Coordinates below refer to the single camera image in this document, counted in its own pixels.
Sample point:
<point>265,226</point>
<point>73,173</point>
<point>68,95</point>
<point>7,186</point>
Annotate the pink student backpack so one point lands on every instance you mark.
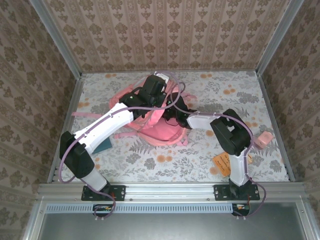
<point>160,132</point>

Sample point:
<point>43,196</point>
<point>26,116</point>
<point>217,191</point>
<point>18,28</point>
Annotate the orange book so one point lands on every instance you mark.
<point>222,163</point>

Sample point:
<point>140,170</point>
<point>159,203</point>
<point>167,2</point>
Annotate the teal book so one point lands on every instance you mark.
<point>103,147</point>

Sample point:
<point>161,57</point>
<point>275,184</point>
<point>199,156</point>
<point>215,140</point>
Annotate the small pink case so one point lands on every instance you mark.
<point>263,140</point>

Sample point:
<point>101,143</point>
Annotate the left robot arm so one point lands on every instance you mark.
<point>110,122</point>

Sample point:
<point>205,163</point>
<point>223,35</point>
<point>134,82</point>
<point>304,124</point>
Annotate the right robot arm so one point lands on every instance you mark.
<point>232,135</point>

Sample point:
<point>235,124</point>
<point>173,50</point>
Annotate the floral tablecloth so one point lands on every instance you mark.
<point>175,160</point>

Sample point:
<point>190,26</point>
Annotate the grey metal panel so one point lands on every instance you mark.
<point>175,227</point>

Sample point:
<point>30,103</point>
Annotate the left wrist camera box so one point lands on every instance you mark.
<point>162,77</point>

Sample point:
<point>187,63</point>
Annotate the rear aluminium rail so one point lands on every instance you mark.
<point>225,70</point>

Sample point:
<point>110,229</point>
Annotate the aluminium cross rail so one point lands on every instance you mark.
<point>170,191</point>

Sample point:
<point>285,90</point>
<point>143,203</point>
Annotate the left aluminium side rail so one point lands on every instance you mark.
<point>72,112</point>

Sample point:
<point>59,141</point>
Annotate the aluminium side rail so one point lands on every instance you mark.
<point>72,112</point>
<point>266,100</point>

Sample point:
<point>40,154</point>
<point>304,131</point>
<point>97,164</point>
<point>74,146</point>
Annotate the right aluminium side rail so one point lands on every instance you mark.
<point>266,100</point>

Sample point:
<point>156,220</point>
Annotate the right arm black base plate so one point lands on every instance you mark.
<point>221,192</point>

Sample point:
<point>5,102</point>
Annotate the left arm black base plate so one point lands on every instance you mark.
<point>118,192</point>

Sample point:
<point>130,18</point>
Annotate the left aluminium frame post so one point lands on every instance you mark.
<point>58,37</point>

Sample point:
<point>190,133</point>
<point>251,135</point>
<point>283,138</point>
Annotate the aluminium frame post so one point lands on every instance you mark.
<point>278,37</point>
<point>58,37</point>

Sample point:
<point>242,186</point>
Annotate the right aluminium frame post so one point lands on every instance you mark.
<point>278,37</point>

